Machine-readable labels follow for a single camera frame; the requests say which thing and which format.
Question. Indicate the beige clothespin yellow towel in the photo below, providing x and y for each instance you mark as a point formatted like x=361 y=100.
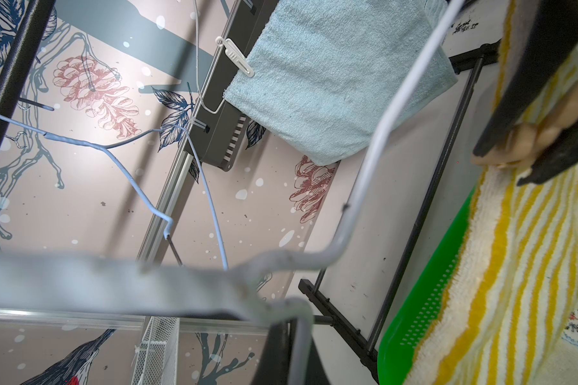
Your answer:
x=526 y=142

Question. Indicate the light blue towel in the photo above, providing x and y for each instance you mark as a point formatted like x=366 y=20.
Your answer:
x=326 y=71

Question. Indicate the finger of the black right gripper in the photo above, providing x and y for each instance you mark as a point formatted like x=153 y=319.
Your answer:
x=552 y=37
x=558 y=157

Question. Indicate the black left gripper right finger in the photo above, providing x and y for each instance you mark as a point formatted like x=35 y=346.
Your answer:
x=315 y=374

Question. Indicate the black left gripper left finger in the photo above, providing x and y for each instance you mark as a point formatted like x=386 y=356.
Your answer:
x=273 y=366

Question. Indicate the green plastic basket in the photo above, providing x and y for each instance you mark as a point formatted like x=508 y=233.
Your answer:
x=423 y=304

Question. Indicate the white hanger with blue towel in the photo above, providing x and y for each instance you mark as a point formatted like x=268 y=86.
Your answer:
x=197 y=66

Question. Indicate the yellow striped towel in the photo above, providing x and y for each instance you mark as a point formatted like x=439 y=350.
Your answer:
x=510 y=312

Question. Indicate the white hanger with yellow towel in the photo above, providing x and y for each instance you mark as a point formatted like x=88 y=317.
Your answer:
x=95 y=285

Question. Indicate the white wire mesh shelf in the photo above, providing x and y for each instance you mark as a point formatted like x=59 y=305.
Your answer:
x=156 y=357

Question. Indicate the white clothespin left blue towel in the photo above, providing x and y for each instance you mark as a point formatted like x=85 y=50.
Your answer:
x=235 y=55

